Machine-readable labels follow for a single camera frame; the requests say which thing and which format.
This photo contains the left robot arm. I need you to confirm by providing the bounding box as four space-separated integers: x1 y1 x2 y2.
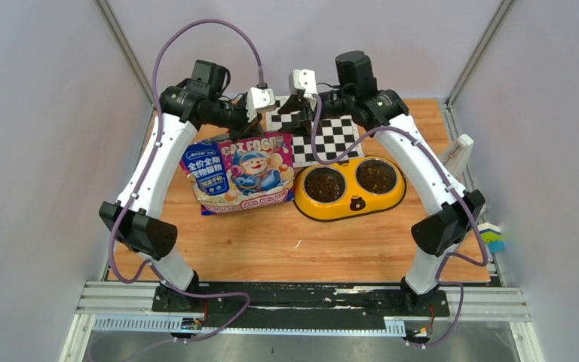
99 60 275 311

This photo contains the yellow double pet bowl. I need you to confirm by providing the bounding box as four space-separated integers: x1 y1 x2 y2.
293 155 407 222

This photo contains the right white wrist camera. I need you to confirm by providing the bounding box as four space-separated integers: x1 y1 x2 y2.
289 69 317 109

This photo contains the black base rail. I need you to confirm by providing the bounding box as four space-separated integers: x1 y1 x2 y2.
77 279 530 338

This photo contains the pink pet food bag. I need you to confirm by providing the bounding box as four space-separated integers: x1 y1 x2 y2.
179 131 295 216

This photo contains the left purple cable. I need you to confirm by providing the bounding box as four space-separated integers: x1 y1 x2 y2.
107 19 268 347

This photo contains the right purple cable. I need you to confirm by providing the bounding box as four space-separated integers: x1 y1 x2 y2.
310 94 490 349

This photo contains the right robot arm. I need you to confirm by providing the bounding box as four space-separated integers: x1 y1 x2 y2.
278 51 485 315

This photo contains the brown pet food kibble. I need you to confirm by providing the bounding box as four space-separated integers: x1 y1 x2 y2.
297 158 407 204

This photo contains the green blue block toy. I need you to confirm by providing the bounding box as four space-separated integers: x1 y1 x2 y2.
478 222 504 253

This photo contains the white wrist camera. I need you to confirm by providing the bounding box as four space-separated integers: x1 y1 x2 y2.
247 87 276 123
289 69 317 109

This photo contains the black white chessboard mat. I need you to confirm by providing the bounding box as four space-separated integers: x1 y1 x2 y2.
265 96 360 168

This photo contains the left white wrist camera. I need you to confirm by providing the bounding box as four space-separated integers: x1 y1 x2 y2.
247 87 276 123

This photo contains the purple cable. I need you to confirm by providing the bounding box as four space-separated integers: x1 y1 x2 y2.
107 19 268 347
310 94 490 349

